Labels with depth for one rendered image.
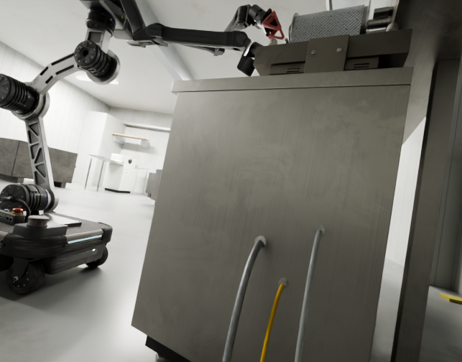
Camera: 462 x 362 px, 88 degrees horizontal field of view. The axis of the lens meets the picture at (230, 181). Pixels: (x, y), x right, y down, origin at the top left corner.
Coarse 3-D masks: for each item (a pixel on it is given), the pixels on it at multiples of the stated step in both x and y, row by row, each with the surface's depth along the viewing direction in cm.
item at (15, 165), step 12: (0, 144) 469; (12, 144) 452; (24, 144) 453; (0, 156) 464; (12, 156) 448; (24, 156) 456; (60, 156) 515; (72, 156) 537; (0, 168) 459; (12, 168) 443; (24, 168) 459; (60, 168) 518; (72, 168) 541; (12, 180) 459; (60, 180) 522
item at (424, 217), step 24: (456, 72) 79; (432, 96) 82; (432, 120) 80; (432, 144) 79; (432, 168) 78; (432, 192) 77; (432, 216) 77; (408, 240) 82; (432, 240) 76; (408, 264) 78; (432, 264) 75; (408, 288) 77; (408, 312) 76; (408, 336) 75; (408, 360) 75
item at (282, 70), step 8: (288, 64) 70; (296, 64) 69; (304, 64) 68; (352, 64) 63; (360, 64) 62; (368, 64) 61; (376, 64) 60; (272, 72) 72; (280, 72) 71; (288, 72) 71; (296, 72) 69
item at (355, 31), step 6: (342, 30) 83; (348, 30) 82; (354, 30) 82; (294, 36) 91; (300, 36) 90; (306, 36) 89; (312, 36) 88; (318, 36) 87; (324, 36) 86; (330, 36) 85
